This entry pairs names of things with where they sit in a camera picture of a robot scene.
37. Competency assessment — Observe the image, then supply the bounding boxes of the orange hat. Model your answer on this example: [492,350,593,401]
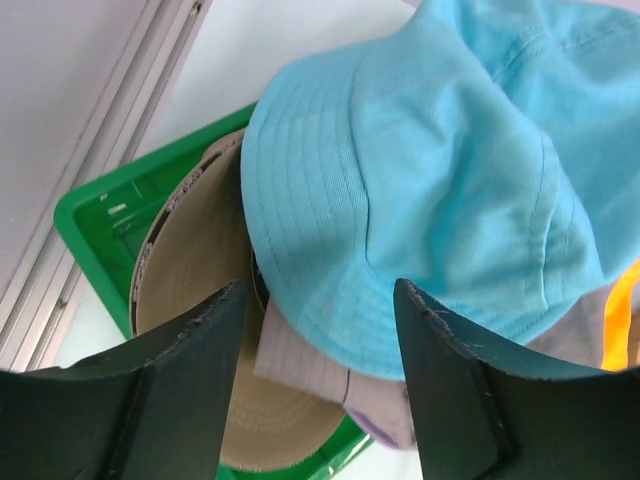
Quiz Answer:
[600,260,639,371]

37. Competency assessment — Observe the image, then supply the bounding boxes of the lavender purple hat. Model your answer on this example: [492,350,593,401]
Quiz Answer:
[345,408,399,450]

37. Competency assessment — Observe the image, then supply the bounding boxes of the light blue bucket hat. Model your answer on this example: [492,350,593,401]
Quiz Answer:
[241,1,639,380]

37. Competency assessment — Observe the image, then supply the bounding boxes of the aluminium frame post left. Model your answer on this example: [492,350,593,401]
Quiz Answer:
[1,1,210,371]

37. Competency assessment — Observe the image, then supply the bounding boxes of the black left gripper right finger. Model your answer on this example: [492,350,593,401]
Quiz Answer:
[394,279,639,479]

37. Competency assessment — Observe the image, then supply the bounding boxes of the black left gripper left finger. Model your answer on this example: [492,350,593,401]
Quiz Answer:
[1,283,247,479]

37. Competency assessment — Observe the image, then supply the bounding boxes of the grey bucket hat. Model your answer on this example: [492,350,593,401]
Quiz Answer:
[253,288,612,450]

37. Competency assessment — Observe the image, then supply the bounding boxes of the green plastic tray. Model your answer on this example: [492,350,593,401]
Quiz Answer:
[53,101,374,480]

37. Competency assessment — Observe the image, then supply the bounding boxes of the tan brimmed hat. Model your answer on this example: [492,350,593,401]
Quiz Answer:
[129,129,345,472]

